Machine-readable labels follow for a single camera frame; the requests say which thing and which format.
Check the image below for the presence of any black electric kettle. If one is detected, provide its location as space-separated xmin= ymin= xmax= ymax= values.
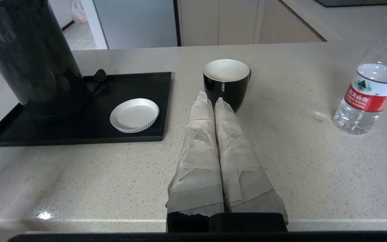
xmin=0 ymin=0 xmax=90 ymax=116

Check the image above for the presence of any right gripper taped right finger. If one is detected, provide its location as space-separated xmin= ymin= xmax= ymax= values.
xmin=214 ymin=97 xmax=289 ymax=224

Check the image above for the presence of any black induction cooktop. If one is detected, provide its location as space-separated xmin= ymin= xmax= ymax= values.
xmin=314 ymin=0 xmax=387 ymax=7

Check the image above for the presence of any black cup white inside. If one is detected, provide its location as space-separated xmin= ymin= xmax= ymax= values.
xmin=203 ymin=59 xmax=251 ymax=113

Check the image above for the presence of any small white saucer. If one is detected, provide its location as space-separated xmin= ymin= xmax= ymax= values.
xmin=110 ymin=98 xmax=160 ymax=134

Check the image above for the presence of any white plastic bag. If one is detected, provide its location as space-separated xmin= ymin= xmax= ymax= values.
xmin=71 ymin=0 xmax=88 ymax=23

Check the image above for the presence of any black round kettle base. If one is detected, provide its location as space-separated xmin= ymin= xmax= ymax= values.
xmin=29 ymin=97 xmax=92 ymax=122

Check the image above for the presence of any clear water bottle red cap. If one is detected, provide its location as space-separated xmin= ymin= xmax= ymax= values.
xmin=333 ymin=10 xmax=387 ymax=135

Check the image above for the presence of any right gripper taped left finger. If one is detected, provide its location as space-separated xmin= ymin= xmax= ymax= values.
xmin=165 ymin=90 xmax=225 ymax=217

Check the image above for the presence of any beige base cabinet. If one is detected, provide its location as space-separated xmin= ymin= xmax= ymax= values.
xmin=177 ymin=0 xmax=259 ymax=46
xmin=258 ymin=0 xmax=327 ymax=44

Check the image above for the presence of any black rectangular tray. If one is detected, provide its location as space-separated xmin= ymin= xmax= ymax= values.
xmin=0 ymin=72 xmax=172 ymax=148

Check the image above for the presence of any tall grey refrigerator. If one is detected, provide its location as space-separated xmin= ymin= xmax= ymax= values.
xmin=93 ymin=0 xmax=181 ymax=49

